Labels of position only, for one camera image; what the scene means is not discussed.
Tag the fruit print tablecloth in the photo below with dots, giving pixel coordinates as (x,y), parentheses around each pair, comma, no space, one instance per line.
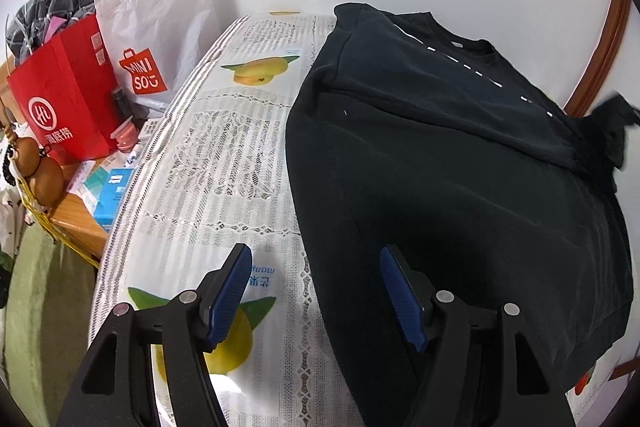
(225,187)

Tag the wooden side table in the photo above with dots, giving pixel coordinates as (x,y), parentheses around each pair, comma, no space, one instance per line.
(75,217)

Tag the brown gourd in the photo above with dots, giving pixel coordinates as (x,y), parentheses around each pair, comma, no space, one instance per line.
(42,172)

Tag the white remote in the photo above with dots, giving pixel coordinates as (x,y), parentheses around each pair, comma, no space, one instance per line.
(149,129)

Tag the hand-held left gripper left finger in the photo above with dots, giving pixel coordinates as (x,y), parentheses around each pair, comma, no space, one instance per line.
(227,302)

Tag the red paper bag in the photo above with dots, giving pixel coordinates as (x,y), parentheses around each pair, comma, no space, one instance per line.
(65,97)

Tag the green blanket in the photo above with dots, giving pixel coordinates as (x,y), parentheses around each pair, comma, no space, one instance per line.
(45,317)

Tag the white shopping bag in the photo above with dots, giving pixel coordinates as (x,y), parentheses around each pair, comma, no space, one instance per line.
(160,7)

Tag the black t-shirt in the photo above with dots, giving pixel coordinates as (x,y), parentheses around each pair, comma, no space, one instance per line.
(450,157)

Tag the wooden door frame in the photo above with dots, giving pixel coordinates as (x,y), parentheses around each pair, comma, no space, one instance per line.
(607,42)

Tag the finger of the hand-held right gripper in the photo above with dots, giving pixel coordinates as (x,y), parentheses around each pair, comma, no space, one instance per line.
(616,132)

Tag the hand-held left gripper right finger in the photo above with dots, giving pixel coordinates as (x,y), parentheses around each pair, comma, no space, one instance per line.
(402,302)

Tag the dark small bottle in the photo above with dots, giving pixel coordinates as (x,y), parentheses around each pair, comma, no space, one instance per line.
(121,103)

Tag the small pink jar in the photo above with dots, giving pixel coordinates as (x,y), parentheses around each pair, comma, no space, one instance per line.
(123,136)

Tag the blue box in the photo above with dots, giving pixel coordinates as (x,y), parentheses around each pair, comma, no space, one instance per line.
(112,202)

